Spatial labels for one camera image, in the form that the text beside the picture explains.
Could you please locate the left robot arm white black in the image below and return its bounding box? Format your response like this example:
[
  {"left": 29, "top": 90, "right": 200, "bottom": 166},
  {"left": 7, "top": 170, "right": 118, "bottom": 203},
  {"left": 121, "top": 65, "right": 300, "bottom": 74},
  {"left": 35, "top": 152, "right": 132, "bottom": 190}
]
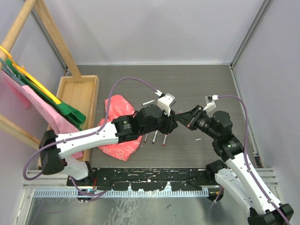
[{"left": 40, "top": 104, "right": 178, "bottom": 186}]

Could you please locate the grey-blue hanger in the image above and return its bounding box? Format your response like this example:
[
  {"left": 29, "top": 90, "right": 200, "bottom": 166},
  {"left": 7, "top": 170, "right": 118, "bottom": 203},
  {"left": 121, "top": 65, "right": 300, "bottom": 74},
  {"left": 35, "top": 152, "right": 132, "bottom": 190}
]
[{"left": 0, "top": 58, "right": 25, "bottom": 86}]

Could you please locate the aluminium corner profile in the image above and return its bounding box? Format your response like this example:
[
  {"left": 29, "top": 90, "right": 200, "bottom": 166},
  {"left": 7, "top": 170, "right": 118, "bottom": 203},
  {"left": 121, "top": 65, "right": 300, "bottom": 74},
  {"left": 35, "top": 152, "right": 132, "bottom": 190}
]
[
  {"left": 229, "top": 0, "right": 275, "bottom": 69},
  {"left": 32, "top": 0, "right": 70, "bottom": 76}
]

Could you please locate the wooden rack base tray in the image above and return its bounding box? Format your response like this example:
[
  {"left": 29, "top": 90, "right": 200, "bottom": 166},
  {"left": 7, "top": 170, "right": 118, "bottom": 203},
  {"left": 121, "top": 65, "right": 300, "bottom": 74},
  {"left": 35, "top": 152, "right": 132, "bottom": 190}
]
[{"left": 56, "top": 75, "right": 99, "bottom": 130}]

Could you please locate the coral patterned cloth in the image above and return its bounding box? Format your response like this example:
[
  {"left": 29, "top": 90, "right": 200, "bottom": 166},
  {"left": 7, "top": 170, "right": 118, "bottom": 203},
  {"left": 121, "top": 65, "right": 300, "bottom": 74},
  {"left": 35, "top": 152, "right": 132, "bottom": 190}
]
[{"left": 97, "top": 95, "right": 143, "bottom": 162}]

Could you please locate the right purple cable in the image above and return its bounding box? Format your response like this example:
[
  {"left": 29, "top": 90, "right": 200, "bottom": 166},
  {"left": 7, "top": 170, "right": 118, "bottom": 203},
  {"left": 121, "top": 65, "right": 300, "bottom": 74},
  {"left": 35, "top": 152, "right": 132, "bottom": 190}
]
[{"left": 210, "top": 94, "right": 293, "bottom": 225}]

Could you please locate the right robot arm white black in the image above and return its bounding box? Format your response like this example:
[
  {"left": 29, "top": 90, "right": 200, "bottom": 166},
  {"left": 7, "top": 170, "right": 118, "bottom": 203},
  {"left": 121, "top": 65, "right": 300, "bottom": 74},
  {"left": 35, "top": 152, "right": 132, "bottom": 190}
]
[{"left": 175, "top": 106, "right": 294, "bottom": 225}]

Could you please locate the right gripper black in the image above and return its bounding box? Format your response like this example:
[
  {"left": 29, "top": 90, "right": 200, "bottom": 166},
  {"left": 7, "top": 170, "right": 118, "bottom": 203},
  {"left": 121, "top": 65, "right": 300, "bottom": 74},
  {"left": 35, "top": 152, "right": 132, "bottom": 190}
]
[{"left": 175, "top": 105, "right": 219, "bottom": 140}]

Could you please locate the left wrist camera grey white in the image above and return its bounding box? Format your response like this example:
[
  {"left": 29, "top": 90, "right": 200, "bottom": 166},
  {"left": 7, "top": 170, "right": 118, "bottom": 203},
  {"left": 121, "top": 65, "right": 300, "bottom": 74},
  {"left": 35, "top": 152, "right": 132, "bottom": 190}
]
[{"left": 157, "top": 93, "right": 176, "bottom": 116}]

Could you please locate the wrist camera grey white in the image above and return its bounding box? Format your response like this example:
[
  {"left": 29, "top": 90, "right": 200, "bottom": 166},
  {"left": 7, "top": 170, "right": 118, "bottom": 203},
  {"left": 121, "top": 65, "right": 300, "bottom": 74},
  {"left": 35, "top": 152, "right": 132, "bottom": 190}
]
[
  {"left": 203, "top": 95, "right": 218, "bottom": 113},
  {"left": 157, "top": 93, "right": 176, "bottom": 116}
]

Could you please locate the aluminium corner profile left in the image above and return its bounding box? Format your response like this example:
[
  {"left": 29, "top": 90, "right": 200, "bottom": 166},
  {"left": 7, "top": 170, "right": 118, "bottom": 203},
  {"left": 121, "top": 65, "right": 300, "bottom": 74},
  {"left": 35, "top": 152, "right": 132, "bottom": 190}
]
[{"left": 32, "top": 0, "right": 70, "bottom": 76}]

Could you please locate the aluminium corner profile right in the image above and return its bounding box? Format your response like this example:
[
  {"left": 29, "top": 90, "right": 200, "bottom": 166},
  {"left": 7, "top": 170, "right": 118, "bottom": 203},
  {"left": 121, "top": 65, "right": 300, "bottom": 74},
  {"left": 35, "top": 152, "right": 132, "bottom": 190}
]
[{"left": 229, "top": 0, "right": 275, "bottom": 69}]

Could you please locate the yellow hanger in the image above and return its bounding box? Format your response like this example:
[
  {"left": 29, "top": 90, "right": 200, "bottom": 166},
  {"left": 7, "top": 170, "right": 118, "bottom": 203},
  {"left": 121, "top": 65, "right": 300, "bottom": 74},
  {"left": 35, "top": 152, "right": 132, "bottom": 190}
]
[{"left": 0, "top": 46, "right": 61, "bottom": 105}]

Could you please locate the slotted cable duct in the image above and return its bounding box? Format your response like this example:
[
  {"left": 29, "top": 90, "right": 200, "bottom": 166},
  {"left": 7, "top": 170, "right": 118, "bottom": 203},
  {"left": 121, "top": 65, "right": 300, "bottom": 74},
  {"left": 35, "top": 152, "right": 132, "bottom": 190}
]
[{"left": 33, "top": 188, "right": 209, "bottom": 198}]

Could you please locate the green garment on hanger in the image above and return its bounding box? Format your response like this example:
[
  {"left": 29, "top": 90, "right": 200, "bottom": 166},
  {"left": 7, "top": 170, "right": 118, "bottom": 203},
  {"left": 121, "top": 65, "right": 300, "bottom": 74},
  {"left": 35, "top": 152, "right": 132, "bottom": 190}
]
[{"left": 6, "top": 59, "right": 86, "bottom": 134}]

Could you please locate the aluminium rail front edge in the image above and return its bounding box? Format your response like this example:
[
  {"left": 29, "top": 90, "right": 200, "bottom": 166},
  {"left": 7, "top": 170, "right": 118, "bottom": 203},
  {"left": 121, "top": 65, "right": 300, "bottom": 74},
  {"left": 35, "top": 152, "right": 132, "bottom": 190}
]
[{"left": 256, "top": 168, "right": 278, "bottom": 187}]

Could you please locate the pink garment on hanger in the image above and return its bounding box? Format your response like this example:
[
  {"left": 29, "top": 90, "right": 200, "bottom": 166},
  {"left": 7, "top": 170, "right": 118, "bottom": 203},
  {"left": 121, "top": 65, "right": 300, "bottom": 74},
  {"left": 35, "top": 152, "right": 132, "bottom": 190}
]
[{"left": 0, "top": 70, "right": 84, "bottom": 159}]

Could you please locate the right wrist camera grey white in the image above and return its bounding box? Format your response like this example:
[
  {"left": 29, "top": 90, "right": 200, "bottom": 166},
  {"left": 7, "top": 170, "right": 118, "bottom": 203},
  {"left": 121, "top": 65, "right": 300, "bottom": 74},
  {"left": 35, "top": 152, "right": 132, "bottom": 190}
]
[{"left": 203, "top": 95, "right": 218, "bottom": 113}]

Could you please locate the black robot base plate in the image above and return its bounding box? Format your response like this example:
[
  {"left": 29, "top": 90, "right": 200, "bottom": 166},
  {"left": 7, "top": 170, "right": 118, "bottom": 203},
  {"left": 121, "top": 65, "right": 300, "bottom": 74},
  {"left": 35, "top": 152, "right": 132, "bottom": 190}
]
[{"left": 76, "top": 168, "right": 219, "bottom": 191}]

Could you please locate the wooden clothes rack frame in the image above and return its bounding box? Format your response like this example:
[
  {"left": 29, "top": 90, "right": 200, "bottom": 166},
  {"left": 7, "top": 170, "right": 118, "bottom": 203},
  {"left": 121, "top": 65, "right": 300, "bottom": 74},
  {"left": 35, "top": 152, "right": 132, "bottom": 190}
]
[{"left": 0, "top": 0, "right": 84, "bottom": 150}]

